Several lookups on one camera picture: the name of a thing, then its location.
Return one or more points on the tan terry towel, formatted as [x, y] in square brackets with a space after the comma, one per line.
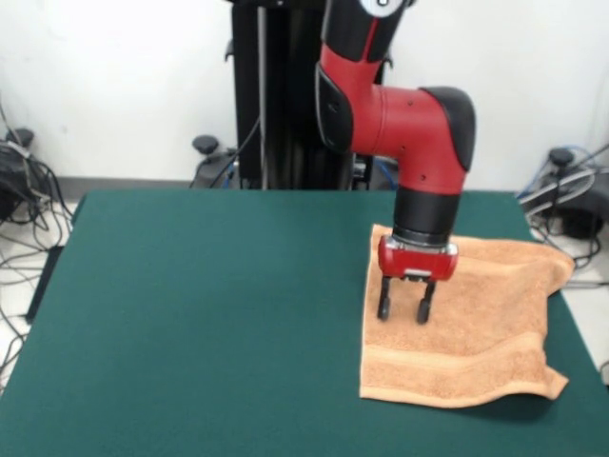
[476, 333]

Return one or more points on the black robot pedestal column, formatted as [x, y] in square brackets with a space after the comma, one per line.
[276, 95]

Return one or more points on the dark green tablecloth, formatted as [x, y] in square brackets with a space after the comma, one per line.
[143, 285]

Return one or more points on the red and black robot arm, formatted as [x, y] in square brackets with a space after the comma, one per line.
[404, 119]

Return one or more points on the black pedestal base leg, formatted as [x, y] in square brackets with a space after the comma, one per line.
[205, 145]
[387, 173]

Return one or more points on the black caster base leg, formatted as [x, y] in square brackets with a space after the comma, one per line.
[9, 190]
[578, 219]

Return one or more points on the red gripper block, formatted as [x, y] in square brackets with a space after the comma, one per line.
[414, 264]

